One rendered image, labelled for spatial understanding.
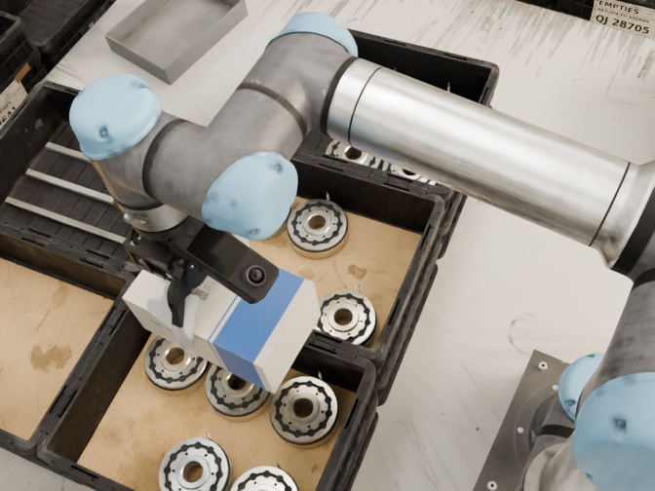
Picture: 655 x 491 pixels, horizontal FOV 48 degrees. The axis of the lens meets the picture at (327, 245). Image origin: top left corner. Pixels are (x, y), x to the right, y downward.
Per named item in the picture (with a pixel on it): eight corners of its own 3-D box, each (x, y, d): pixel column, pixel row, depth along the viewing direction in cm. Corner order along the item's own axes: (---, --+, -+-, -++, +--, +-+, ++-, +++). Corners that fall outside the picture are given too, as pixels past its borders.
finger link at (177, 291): (186, 310, 86) (194, 246, 82) (199, 316, 85) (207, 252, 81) (161, 328, 82) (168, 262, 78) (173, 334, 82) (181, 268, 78)
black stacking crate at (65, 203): (239, 173, 138) (226, 134, 129) (161, 307, 126) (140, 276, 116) (65, 120, 149) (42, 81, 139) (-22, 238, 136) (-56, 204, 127)
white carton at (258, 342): (321, 315, 95) (314, 283, 88) (274, 395, 91) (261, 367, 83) (194, 256, 102) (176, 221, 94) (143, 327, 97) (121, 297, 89)
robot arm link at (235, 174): (315, 110, 60) (206, 70, 64) (243, 216, 56) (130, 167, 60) (326, 167, 67) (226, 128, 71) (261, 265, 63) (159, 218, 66)
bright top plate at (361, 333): (386, 306, 117) (386, 304, 116) (357, 359, 113) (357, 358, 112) (330, 282, 120) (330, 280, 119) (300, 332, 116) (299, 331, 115)
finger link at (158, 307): (153, 329, 90) (160, 265, 85) (193, 350, 88) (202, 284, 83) (136, 342, 87) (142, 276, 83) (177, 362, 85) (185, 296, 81)
